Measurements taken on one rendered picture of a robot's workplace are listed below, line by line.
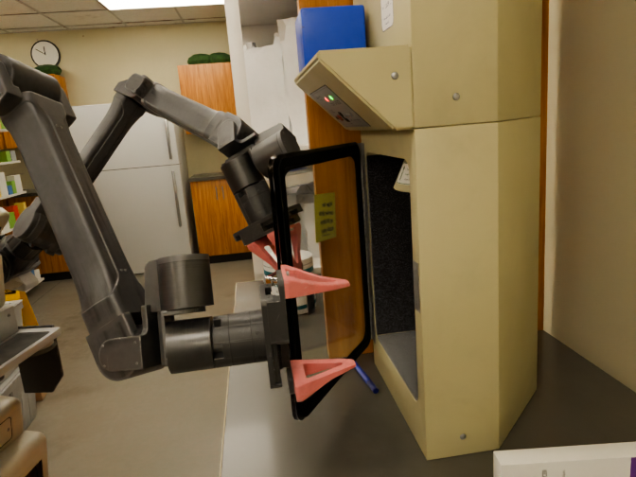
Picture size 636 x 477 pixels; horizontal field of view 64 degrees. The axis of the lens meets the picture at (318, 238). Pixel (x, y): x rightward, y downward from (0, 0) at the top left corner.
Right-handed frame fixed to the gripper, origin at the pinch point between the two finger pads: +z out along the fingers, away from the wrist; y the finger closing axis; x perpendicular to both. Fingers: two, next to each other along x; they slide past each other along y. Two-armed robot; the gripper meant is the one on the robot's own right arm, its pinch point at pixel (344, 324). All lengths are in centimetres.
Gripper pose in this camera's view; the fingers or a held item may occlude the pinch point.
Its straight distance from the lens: 59.1
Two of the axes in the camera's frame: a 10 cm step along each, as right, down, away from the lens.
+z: 9.9, -1.1, 1.1
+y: -0.8, -9.7, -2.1
